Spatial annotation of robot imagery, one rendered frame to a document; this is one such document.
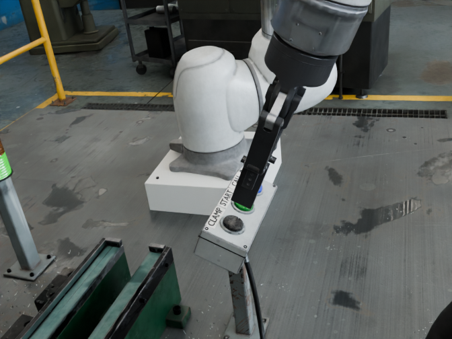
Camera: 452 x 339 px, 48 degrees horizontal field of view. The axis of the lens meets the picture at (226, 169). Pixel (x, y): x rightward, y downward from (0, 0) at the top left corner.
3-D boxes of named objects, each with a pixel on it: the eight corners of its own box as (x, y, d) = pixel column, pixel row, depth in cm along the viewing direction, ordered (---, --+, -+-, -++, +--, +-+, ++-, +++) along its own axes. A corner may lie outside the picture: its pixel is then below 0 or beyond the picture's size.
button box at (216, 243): (237, 276, 71) (249, 250, 68) (191, 254, 72) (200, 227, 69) (268, 208, 85) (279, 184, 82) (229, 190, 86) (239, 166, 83)
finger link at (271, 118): (303, 78, 56) (292, 95, 52) (286, 118, 59) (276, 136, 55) (282, 70, 57) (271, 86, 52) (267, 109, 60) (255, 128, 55)
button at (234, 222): (237, 241, 71) (240, 232, 70) (217, 232, 71) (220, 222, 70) (243, 228, 73) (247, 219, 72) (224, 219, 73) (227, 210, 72)
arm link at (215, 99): (174, 132, 131) (157, 49, 120) (241, 115, 134) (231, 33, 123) (190, 160, 117) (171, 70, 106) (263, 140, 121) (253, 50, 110)
